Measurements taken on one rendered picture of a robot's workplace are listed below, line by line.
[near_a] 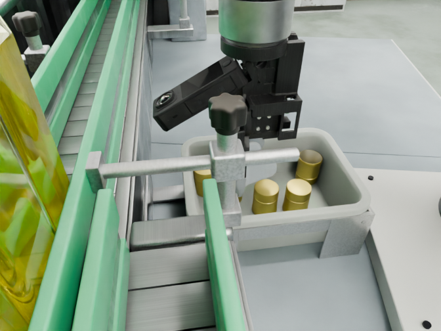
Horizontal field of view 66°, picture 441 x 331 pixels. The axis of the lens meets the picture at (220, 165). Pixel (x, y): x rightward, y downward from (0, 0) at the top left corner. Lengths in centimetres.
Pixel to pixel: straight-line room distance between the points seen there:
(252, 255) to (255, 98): 19
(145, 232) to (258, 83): 20
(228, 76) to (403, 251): 30
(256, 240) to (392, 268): 17
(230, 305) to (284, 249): 27
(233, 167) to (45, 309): 16
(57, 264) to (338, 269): 35
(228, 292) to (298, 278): 27
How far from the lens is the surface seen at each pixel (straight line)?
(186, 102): 38
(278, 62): 39
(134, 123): 48
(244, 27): 35
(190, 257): 31
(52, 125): 45
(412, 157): 70
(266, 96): 40
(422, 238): 52
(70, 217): 24
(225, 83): 38
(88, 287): 21
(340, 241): 47
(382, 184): 57
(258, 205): 47
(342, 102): 83
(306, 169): 52
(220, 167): 27
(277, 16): 35
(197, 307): 28
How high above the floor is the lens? 113
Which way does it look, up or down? 40 degrees down
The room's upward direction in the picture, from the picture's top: straight up
